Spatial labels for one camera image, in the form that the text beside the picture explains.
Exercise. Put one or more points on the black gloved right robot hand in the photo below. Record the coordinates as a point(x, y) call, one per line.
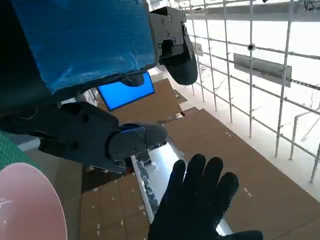
point(192, 200)

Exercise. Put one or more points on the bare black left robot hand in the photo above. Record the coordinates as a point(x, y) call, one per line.
point(82, 40)

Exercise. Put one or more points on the pink bowl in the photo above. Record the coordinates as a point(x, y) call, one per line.
point(27, 202)

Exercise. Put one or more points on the blue monitor screen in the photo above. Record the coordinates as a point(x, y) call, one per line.
point(125, 95)

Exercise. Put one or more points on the small grey metal plate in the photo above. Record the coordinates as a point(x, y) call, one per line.
point(198, 48)

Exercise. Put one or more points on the green cutting mat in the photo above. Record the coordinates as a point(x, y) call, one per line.
point(7, 150)

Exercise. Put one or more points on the black round knob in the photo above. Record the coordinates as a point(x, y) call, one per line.
point(250, 47)

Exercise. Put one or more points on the silver aluminium rail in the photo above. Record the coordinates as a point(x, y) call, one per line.
point(165, 162)

